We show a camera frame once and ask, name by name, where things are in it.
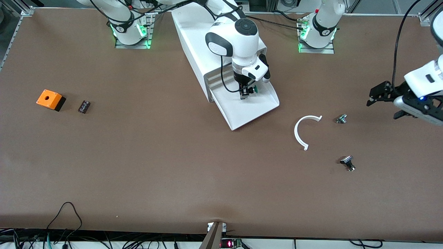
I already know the black looped cable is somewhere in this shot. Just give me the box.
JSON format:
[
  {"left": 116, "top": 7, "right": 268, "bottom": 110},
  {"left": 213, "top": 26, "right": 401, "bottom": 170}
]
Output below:
[{"left": 46, "top": 202, "right": 83, "bottom": 239}]

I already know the black module with red display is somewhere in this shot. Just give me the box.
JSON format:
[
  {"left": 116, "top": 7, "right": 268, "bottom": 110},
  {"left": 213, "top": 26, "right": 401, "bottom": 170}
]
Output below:
[{"left": 220, "top": 238, "right": 244, "bottom": 249}]

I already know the aluminium frame profile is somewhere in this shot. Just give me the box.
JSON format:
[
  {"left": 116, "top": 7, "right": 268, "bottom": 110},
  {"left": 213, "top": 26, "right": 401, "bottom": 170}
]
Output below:
[
  {"left": 0, "top": 6, "right": 35, "bottom": 71},
  {"left": 418, "top": 0, "right": 437, "bottom": 27}
]

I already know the green mushroom push button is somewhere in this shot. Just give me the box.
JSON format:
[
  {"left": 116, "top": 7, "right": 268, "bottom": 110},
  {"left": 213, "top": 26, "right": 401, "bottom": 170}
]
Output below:
[{"left": 242, "top": 85, "right": 259, "bottom": 99}]

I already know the black square-head push button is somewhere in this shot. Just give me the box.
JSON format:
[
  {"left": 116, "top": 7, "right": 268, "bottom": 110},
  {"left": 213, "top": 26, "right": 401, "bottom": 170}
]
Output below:
[{"left": 340, "top": 156, "right": 356, "bottom": 172}]

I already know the white cable duct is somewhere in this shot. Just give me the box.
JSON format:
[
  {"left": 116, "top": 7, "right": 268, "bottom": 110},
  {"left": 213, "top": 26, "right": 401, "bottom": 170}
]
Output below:
[{"left": 0, "top": 238, "right": 443, "bottom": 249}]

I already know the white plastic C-shaped ring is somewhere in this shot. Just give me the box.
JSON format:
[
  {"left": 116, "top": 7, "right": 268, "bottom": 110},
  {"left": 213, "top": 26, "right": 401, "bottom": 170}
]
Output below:
[{"left": 294, "top": 115, "right": 323, "bottom": 151}]

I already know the orange black button enclosure box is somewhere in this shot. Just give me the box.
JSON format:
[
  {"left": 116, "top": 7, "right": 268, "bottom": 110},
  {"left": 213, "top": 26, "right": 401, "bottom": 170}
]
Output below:
[{"left": 36, "top": 90, "right": 66, "bottom": 112}]

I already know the black table cable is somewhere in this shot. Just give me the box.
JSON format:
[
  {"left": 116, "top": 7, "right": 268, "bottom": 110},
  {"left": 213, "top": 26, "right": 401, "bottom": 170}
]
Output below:
[{"left": 246, "top": 15, "right": 307, "bottom": 30}]

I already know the brown tapered post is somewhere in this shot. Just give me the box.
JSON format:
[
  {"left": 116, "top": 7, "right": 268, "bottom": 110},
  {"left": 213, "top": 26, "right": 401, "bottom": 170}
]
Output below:
[{"left": 199, "top": 221, "right": 227, "bottom": 249}]

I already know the white plastic drawer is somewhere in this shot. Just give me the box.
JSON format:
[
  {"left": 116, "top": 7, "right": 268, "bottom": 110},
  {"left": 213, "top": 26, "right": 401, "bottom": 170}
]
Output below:
[
  {"left": 205, "top": 71, "right": 239, "bottom": 87},
  {"left": 210, "top": 81, "right": 280, "bottom": 131},
  {"left": 204, "top": 64, "right": 233, "bottom": 81},
  {"left": 206, "top": 78, "right": 239, "bottom": 94}
]

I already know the white drawer cabinet housing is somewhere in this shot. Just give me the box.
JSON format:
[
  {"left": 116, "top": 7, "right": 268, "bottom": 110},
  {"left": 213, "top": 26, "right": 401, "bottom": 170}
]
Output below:
[{"left": 171, "top": 7, "right": 268, "bottom": 103}]

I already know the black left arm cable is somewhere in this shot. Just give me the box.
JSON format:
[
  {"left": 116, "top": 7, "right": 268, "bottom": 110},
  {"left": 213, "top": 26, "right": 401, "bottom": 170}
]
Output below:
[{"left": 392, "top": 0, "right": 423, "bottom": 89}]

